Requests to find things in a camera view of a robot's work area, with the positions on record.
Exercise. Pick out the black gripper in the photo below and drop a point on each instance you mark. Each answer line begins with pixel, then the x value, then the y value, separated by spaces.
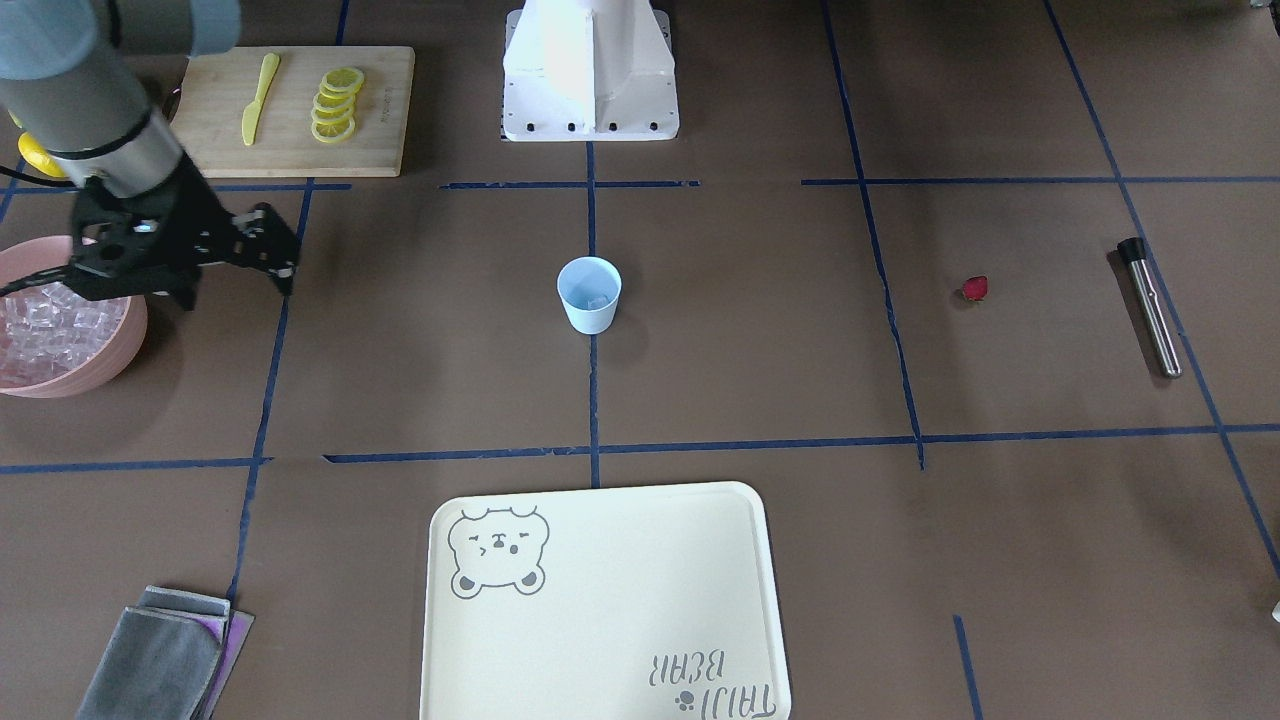
pixel 192 222

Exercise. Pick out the clear ice cubes pile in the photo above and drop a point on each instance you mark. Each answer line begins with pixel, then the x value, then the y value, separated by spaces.
pixel 50 331

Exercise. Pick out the red strawberry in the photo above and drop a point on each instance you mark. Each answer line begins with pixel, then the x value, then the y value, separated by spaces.
pixel 975 289

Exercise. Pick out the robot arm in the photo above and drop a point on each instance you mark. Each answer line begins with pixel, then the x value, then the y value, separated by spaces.
pixel 65 79

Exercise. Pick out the light blue plastic cup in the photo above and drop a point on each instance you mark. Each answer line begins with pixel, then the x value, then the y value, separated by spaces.
pixel 589 289

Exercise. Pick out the pink bowl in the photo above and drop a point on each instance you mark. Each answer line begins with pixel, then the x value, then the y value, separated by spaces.
pixel 112 361

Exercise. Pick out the whole yellow lemon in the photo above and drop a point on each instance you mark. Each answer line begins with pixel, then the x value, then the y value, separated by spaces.
pixel 37 157

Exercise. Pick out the wooden cutting board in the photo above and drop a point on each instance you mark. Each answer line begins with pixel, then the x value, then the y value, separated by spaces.
pixel 216 89

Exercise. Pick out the yellow plastic knife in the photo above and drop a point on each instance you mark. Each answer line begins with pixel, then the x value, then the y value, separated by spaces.
pixel 251 113

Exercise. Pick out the lemon slices row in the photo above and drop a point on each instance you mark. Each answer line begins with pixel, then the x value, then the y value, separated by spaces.
pixel 333 113

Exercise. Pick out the grey folded cloth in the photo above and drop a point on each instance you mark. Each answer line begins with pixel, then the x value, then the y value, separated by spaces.
pixel 170 657

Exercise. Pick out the cream bear serving tray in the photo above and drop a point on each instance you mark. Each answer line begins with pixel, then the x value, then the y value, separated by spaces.
pixel 654 602

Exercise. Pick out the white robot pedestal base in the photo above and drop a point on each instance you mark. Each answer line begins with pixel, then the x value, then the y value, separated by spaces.
pixel 588 71

